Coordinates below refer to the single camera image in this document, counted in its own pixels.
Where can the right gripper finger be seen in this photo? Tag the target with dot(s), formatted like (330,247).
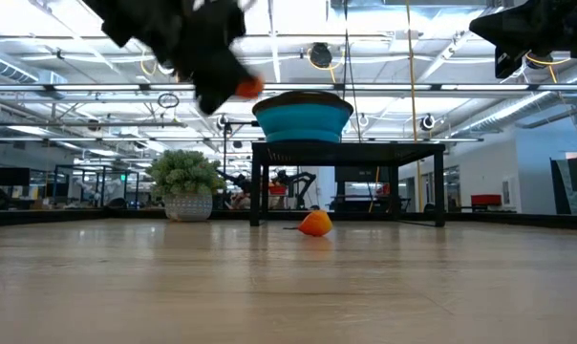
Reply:
(518,39)
(513,19)

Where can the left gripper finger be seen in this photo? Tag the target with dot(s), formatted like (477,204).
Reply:
(214,100)
(226,67)

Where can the small orange fruit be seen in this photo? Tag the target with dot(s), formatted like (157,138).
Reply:
(249,88)
(317,223)

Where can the blue collapsible bowl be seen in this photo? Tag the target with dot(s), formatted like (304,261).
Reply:
(303,122)

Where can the black background robot arm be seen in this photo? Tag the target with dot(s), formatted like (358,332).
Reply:
(295,184)

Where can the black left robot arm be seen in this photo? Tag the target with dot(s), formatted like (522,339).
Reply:
(126,19)

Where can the green succulent in pot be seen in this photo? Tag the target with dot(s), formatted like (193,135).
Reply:
(185,177)

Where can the black perforated metal shelf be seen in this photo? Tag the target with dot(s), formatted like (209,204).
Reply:
(346,153)

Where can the dark panel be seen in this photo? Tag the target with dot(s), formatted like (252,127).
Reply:
(575,184)

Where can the red box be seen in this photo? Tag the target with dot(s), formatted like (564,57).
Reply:
(485,199)

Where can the black screen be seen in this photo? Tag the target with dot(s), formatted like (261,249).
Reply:
(362,174)

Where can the black aluminium table frame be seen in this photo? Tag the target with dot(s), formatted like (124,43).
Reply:
(484,218)

